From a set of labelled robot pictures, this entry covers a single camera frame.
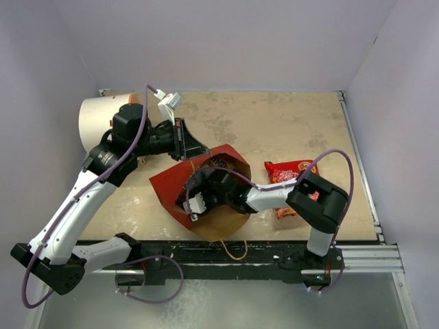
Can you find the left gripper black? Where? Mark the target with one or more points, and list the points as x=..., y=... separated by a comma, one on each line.
x=184, y=144

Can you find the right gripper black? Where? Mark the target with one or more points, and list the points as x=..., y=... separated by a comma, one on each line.
x=204, y=189

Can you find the red brown paper bag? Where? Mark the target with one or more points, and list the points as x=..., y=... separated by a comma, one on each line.
x=170, y=187

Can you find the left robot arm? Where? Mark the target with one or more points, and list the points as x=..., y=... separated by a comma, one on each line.
x=53, y=255

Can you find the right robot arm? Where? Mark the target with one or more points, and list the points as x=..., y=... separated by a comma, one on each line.
x=318, y=201

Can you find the yellow M&M's packet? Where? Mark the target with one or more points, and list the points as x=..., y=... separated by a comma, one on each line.
x=218, y=161

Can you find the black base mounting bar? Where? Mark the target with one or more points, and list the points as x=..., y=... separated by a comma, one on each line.
x=286, y=261

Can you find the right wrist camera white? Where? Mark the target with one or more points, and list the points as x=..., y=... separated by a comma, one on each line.
x=195, y=207

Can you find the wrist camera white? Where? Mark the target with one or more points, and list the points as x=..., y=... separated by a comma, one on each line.
x=195, y=207
x=168, y=103

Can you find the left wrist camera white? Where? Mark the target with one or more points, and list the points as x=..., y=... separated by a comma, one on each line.
x=168, y=103

